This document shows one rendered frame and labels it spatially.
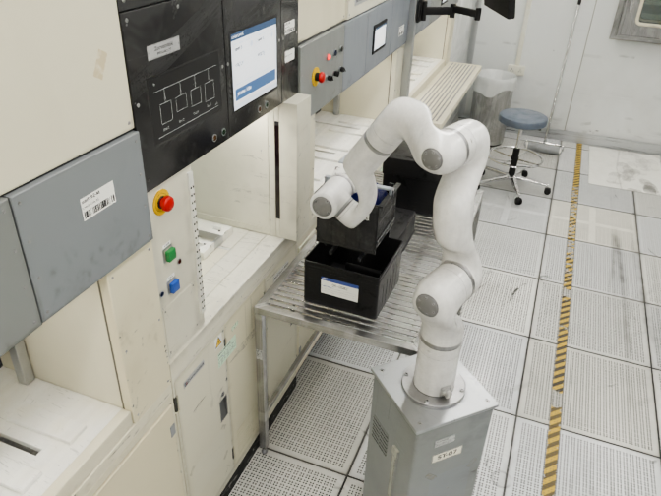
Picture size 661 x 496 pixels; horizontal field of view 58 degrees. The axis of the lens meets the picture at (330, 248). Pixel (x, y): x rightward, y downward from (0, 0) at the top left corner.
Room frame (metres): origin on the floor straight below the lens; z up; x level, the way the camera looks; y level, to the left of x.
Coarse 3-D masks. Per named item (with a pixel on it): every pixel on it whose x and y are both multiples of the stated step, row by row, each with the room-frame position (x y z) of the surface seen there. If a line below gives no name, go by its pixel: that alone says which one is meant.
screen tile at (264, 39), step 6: (270, 30) 1.89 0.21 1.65; (258, 36) 1.81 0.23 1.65; (264, 36) 1.85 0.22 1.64; (258, 42) 1.81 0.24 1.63; (264, 42) 1.85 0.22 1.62; (270, 42) 1.89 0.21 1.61; (258, 48) 1.81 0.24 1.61; (270, 48) 1.89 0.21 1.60; (270, 54) 1.89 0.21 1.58; (258, 60) 1.81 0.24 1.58; (264, 60) 1.84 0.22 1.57; (270, 60) 1.89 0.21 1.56; (258, 66) 1.81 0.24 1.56; (264, 66) 1.84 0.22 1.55; (270, 66) 1.89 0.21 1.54; (258, 72) 1.81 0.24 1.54
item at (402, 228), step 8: (400, 208) 2.28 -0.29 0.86; (400, 216) 2.21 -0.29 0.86; (408, 216) 2.21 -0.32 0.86; (392, 224) 2.13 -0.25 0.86; (400, 224) 2.14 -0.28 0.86; (408, 224) 2.15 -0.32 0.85; (392, 232) 2.07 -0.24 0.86; (400, 232) 2.07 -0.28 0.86; (408, 232) 2.16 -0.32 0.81; (408, 240) 2.17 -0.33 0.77
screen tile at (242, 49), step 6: (240, 42) 1.71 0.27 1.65; (246, 42) 1.74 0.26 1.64; (234, 48) 1.68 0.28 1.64; (240, 48) 1.71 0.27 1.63; (246, 48) 1.74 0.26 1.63; (252, 48) 1.77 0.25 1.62; (234, 54) 1.68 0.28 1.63; (240, 54) 1.71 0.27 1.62; (246, 54) 1.74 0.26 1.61; (252, 54) 1.77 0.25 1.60; (234, 60) 1.68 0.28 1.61; (252, 60) 1.77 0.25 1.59; (234, 66) 1.67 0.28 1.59; (246, 66) 1.74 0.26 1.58; (252, 66) 1.77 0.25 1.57; (234, 72) 1.67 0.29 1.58; (240, 72) 1.70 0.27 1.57; (246, 72) 1.74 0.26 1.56; (252, 72) 1.77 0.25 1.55; (240, 78) 1.70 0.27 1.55; (246, 78) 1.74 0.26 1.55
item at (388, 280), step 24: (384, 240) 1.91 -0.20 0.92; (312, 264) 1.72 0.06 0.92; (336, 264) 1.97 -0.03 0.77; (360, 264) 1.94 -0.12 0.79; (384, 264) 1.91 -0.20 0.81; (312, 288) 1.72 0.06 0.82; (336, 288) 1.69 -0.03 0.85; (360, 288) 1.66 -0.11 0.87; (384, 288) 1.70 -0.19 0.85; (360, 312) 1.65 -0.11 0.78
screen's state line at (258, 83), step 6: (270, 72) 1.89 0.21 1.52; (258, 78) 1.80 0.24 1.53; (264, 78) 1.84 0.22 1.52; (270, 78) 1.89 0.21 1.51; (246, 84) 1.73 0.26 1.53; (252, 84) 1.77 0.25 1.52; (258, 84) 1.80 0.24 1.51; (264, 84) 1.84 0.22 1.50; (240, 90) 1.70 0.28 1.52; (246, 90) 1.73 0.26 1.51; (252, 90) 1.77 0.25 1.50; (240, 96) 1.70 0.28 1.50
